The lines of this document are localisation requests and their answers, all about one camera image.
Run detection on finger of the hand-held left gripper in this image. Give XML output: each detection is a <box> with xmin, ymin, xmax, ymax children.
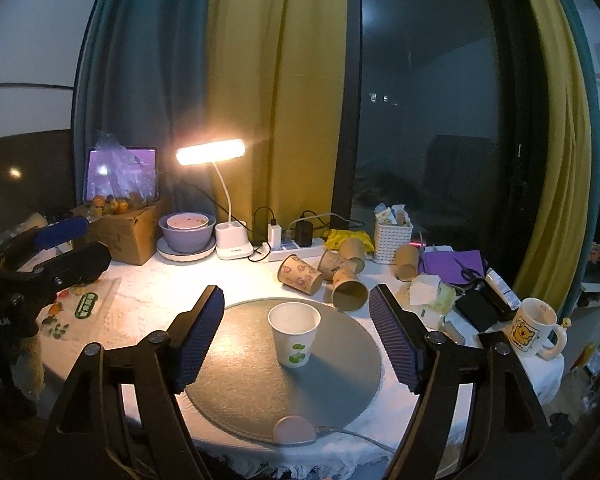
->
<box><xmin>0</xmin><ymin>216</ymin><xmax>89</xmax><ymax>273</ymax></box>
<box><xmin>14</xmin><ymin>241</ymin><xmax>112</xmax><ymax>306</ymax></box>

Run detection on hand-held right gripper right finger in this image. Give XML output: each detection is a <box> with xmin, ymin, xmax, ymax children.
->
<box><xmin>369</xmin><ymin>284</ymin><xmax>563</xmax><ymax>480</ymax></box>

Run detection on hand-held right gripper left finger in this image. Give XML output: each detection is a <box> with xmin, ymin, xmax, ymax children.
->
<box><xmin>42</xmin><ymin>285</ymin><xmax>225</xmax><ymax>480</ymax></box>

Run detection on white paper cup green print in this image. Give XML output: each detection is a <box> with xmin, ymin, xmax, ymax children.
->
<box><xmin>268</xmin><ymin>302</ymin><xmax>321</xmax><ymax>369</ymax></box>

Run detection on brown paper cup pink print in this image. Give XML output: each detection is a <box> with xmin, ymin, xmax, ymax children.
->
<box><xmin>277</xmin><ymin>254</ymin><xmax>324</xmax><ymax>295</ymax></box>

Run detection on pile of small oranges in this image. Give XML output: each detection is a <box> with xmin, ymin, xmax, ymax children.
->
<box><xmin>90</xmin><ymin>194</ymin><xmax>130</xmax><ymax>217</ymax></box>

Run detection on white tissue packet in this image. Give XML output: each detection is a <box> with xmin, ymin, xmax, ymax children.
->
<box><xmin>409</xmin><ymin>274</ymin><xmax>456</xmax><ymax>307</ymax></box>

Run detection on cardboard box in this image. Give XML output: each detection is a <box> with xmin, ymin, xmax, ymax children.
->
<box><xmin>82</xmin><ymin>203</ymin><xmax>163</xmax><ymax>266</ymax></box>

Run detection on grey round mat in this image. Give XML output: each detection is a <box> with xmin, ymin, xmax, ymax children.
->
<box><xmin>185</xmin><ymin>297</ymin><xmax>385</xmax><ymax>445</ymax></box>

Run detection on clear plastic bag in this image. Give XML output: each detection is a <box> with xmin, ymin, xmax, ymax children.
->
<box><xmin>94</xmin><ymin>130</ymin><xmax>158</xmax><ymax>202</ymax></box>

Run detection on black wallet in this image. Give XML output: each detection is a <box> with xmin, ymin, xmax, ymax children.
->
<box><xmin>454</xmin><ymin>290</ymin><xmax>501</xmax><ymax>332</ymax></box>

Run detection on white plate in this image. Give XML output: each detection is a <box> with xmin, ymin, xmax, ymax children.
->
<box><xmin>156</xmin><ymin>235</ymin><xmax>217</xmax><ymax>263</ymax></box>

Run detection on purple notebook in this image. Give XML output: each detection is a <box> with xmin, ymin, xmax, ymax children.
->
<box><xmin>422</xmin><ymin>250</ymin><xmax>486</xmax><ymax>288</ymax></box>

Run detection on white plastic basket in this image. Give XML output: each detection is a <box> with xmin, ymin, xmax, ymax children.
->
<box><xmin>373</xmin><ymin>203</ymin><xmax>413</xmax><ymax>264</ymax></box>

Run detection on white desk lamp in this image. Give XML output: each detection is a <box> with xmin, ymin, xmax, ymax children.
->
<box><xmin>176</xmin><ymin>139</ymin><xmax>253</xmax><ymax>261</ymax></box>

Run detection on black scissors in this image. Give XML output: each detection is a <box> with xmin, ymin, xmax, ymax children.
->
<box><xmin>452</xmin><ymin>257</ymin><xmax>483</xmax><ymax>283</ymax></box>

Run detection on purple bowl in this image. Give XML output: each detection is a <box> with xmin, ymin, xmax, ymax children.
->
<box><xmin>159</xmin><ymin>212</ymin><xmax>217</xmax><ymax>253</ymax></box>

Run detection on tablet screen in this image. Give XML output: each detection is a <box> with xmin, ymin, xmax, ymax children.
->
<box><xmin>83</xmin><ymin>146</ymin><xmax>159</xmax><ymax>204</ymax></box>

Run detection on yellow cloth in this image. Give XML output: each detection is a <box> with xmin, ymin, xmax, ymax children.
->
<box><xmin>325</xmin><ymin>229</ymin><xmax>373</xmax><ymax>252</ymax></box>

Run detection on white tube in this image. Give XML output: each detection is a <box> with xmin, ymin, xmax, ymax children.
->
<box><xmin>485</xmin><ymin>269</ymin><xmax>521</xmax><ymax>309</ymax></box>

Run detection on small white bowl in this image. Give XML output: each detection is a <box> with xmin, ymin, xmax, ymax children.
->
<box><xmin>166</xmin><ymin>213</ymin><xmax>209</xmax><ymax>231</ymax></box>

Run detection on pink mat controller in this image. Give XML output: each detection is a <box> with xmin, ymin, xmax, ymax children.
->
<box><xmin>273</xmin><ymin>414</ymin><xmax>317</xmax><ymax>446</ymax></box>

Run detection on white power strip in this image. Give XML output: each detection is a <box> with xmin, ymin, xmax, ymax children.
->
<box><xmin>260</xmin><ymin>237</ymin><xmax>331</xmax><ymax>263</ymax></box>

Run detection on cream mug bear print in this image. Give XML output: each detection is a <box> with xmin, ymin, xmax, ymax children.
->
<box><xmin>506</xmin><ymin>297</ymin><xmax>566</xmax><ymax>361</ymax></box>

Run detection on teal curtain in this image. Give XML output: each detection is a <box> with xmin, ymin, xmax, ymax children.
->
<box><xmin>72</xmin><ymin>0</ymin><xmax>218</xmax><ymax>213</ymax></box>
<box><xmin>555</xmin><ymin>0</ymin><xmax>600</xmax><ymax>316</ymax></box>

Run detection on dark glass door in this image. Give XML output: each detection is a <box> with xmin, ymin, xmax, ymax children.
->
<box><xmin>330</xmin><ymin>0</ymin><xmax>531</xmax><ymax>281</ymax></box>

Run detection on yellow curtain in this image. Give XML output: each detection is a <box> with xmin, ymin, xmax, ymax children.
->
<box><xmin>205</xmin><ymin>0</ymin><xmax>361</xmax><ymax>261</ymax></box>
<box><xmin>510</xmin><ymin>0</ymin><xmax>593</xmax><ymax>311</ymax></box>

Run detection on white controller cable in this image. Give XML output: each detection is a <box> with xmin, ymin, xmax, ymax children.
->
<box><xmin>312</xmin><ymin>425</ymin><xmax>398</xmax><ymax>455</ymax></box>

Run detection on black charger cable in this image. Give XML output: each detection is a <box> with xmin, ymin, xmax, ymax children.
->
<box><xmin>249</xmin><ymin>206</ymin><xmax>279</xmax><ymax>263</ymax></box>

